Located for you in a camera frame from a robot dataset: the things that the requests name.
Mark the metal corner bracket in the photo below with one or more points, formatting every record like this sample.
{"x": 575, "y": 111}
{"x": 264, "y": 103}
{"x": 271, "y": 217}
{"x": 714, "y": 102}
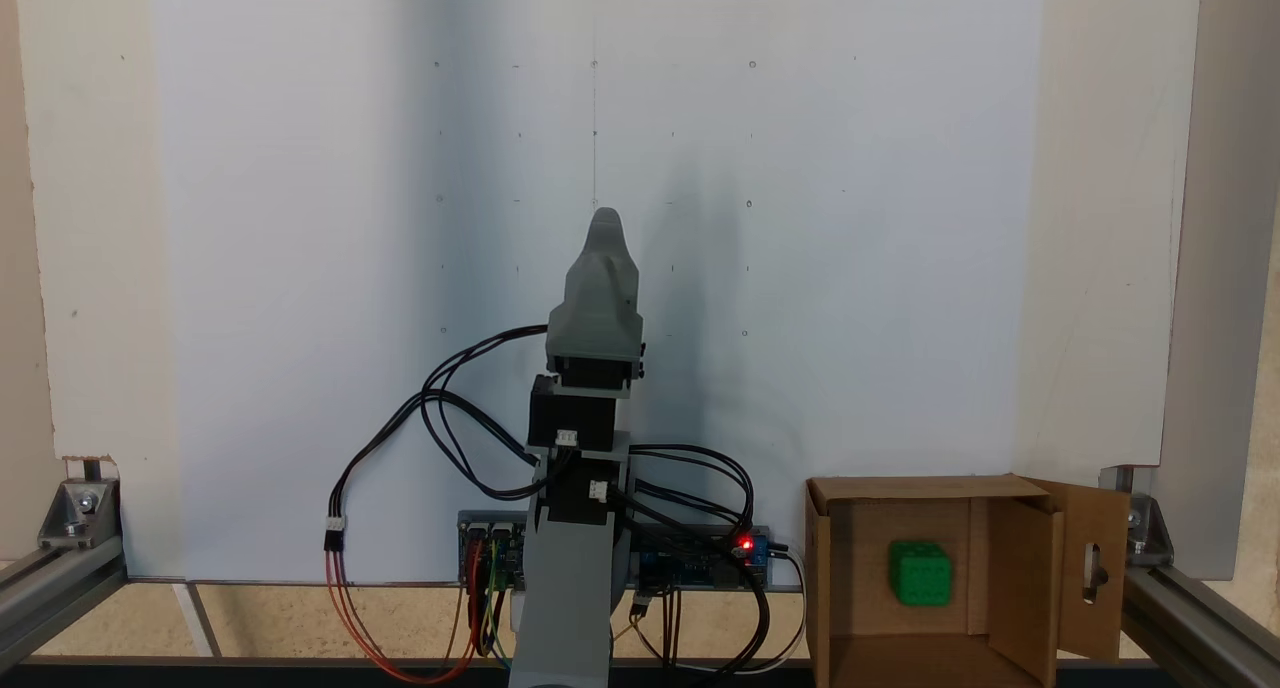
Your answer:
{"x": 1150, "y": 533}
{"x": 75, "y": 513}

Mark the blue circuit board red LED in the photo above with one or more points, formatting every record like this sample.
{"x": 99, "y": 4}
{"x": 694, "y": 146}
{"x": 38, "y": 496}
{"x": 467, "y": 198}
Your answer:
{"x": 690, "y": 568}

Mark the white paper sheet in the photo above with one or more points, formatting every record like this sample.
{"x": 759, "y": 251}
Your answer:
{"x": 300, "y": 268}

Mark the brown cardboard box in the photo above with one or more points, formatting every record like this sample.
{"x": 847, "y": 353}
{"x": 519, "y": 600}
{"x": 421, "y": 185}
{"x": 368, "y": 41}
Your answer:
{"x": 860, "y": 568}

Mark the green dice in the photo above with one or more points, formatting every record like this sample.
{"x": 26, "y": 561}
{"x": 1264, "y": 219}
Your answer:
{"x": 920, "y": 573}

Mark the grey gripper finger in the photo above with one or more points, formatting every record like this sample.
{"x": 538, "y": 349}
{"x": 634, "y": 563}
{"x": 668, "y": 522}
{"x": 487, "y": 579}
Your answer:
{"x": 624, "y": 278}
{"x": 588, "y": 278}

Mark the circuit board with jumper pins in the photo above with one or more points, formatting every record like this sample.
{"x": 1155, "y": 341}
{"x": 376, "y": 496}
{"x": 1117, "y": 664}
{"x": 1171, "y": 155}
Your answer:
{"x": 510, "y": 543}

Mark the aluminium frame rail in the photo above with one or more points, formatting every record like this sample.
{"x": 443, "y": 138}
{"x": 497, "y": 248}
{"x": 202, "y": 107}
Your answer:
{"x": 50, "y": 588}
{"x": 1200, "y": 618}

